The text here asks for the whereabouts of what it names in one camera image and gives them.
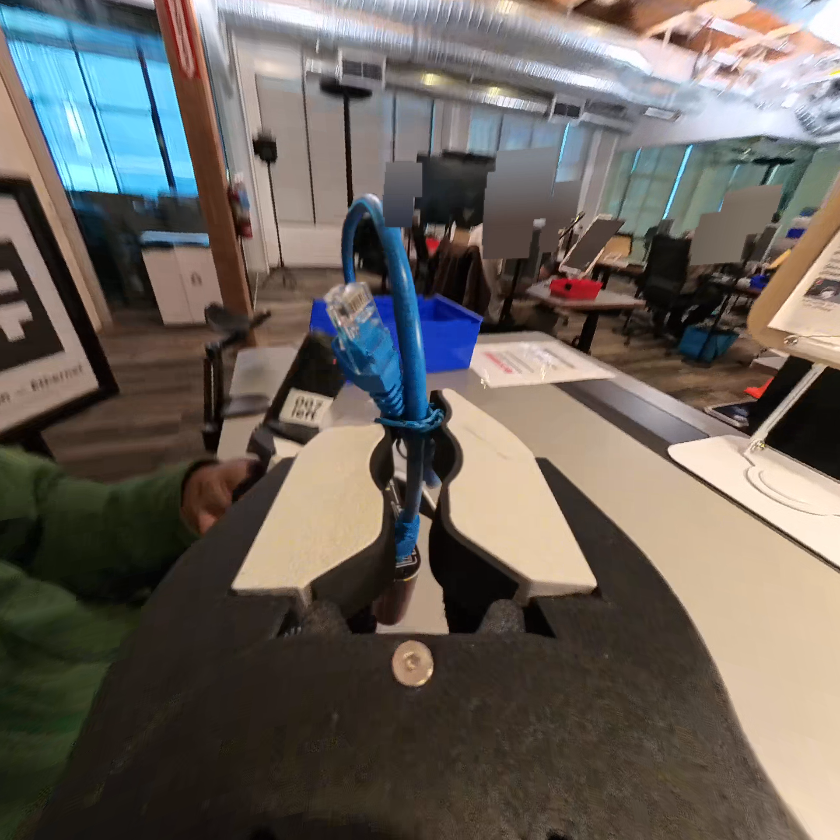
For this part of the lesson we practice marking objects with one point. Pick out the grey board on stand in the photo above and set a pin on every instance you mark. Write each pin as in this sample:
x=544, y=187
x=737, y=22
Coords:
x=590, y=246

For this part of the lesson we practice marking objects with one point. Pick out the instruction board on white stand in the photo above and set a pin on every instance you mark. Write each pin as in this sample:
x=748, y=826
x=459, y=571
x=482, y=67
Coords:
x=722, y=459

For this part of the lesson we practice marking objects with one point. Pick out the teal floor crate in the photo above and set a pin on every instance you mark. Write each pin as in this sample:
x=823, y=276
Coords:
x=709, y=344

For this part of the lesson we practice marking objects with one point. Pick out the red white post sign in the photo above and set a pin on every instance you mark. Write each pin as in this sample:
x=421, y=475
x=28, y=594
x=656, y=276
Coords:
x=182, y=39

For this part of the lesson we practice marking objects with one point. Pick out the silver ventilation duct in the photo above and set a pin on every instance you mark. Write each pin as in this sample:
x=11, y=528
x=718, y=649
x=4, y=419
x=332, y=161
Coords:
x=459, y=59

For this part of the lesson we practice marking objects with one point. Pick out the wooden post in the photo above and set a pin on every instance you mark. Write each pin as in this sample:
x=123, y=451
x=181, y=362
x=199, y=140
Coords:
x=210, y=197

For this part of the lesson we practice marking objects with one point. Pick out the black office chair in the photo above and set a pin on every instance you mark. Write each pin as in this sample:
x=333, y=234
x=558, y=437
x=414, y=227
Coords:
x=666, y=269

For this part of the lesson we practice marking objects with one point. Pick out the black floor lamp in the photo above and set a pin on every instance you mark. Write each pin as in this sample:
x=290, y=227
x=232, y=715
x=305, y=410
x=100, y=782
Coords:
x=346, y=86

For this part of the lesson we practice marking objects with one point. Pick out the blue plastic bin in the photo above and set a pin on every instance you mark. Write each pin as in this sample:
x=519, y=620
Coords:
x=453, y=334

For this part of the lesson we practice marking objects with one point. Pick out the black computer monitor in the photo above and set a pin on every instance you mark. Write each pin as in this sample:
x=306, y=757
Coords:
x=453, y=190

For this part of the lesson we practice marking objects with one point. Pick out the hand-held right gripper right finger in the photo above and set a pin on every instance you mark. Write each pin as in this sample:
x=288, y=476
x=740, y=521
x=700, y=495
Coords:
x=512, y=518

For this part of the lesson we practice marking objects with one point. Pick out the smartphone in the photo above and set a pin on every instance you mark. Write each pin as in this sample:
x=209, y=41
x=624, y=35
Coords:
x=730, y=413

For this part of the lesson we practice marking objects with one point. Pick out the red plastic bin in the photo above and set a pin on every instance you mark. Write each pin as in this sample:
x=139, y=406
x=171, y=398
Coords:
x=574, y=289

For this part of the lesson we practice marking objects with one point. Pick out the printed paper sheet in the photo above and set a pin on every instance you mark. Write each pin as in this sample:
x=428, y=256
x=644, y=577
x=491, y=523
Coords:
x=544, y=364

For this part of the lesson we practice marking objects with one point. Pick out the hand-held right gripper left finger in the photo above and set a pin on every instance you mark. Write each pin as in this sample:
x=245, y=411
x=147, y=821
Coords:
x=315, y=518

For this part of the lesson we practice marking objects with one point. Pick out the white recycling cabinet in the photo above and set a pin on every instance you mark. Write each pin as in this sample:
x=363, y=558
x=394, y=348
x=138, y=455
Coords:
x=184, y=289

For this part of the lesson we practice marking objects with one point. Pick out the black network adapter box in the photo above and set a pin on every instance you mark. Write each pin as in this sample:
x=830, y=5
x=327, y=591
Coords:
x=408, y=568

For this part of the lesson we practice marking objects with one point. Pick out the light panel on tripod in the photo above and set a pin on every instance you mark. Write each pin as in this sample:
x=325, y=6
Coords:
x=266, y=149

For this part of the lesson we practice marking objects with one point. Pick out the red fire extinguisher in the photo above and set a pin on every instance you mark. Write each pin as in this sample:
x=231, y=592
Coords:
x=241, y=210

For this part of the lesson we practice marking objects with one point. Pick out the framed black-white tag sign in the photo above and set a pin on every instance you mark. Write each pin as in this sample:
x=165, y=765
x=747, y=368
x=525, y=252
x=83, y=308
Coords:
x=39, y=367

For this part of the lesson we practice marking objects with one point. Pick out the person's left hand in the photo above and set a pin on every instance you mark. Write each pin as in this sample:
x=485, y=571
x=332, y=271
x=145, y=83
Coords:
x=210, y=492

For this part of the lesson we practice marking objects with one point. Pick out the person's left forearm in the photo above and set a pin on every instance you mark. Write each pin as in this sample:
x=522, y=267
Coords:
x=79, y=558

